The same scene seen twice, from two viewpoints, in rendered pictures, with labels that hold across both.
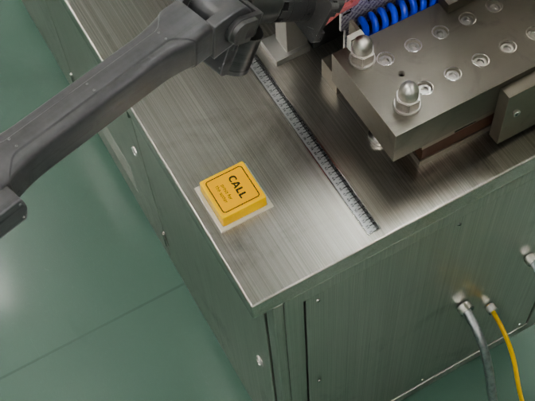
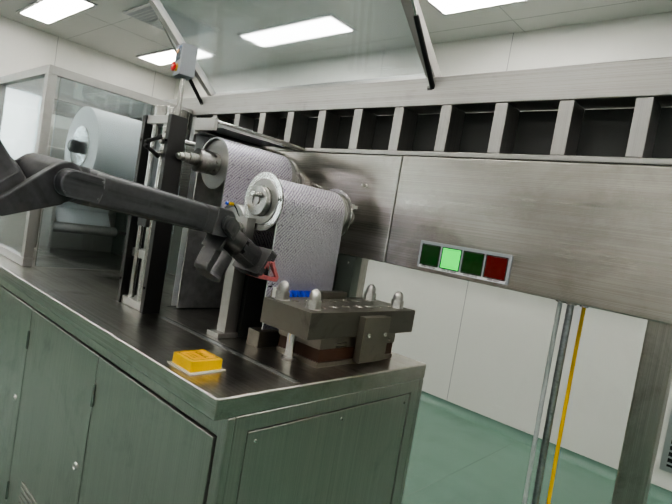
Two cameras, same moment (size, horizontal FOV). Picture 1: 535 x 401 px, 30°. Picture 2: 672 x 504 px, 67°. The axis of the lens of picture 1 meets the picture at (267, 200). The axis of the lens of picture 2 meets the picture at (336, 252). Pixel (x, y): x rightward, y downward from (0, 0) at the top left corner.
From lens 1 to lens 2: 0.95 m
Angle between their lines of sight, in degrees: 59
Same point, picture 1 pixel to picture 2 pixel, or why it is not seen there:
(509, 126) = (365, 350)
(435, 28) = not seen: hidden behind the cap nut
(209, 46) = (214, 221)
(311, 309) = (248, 453)
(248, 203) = (210, 359)
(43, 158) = (116, 190)
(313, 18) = (259, 261)
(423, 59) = not seen: hidden behind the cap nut
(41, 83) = not seen: outside the picture
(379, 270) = (294, 436)
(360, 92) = (284, 305)
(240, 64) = (218, 268)
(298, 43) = (231, 328)
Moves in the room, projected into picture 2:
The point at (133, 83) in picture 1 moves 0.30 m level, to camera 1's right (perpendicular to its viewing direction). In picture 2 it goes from (175, 199) to (326, 224)
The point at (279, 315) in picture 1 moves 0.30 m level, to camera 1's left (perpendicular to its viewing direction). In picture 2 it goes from (229, 434) to (33, 437)
